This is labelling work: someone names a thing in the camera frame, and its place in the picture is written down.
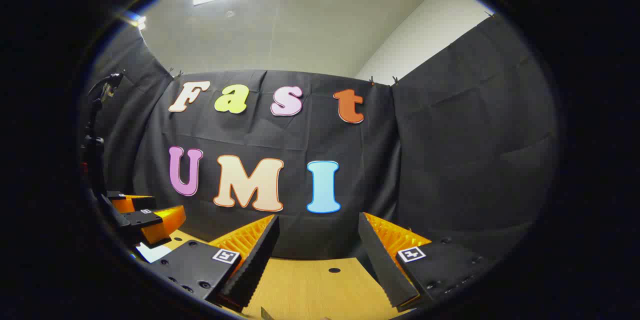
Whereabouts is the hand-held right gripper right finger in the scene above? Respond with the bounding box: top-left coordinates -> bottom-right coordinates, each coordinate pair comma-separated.
357,211 -> 493,311

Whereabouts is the black backdrop cloth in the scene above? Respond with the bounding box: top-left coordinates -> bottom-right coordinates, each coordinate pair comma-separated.
82,12 -> 561,262

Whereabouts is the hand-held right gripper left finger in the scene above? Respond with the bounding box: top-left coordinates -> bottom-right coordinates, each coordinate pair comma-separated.
145,214 -> 281,313

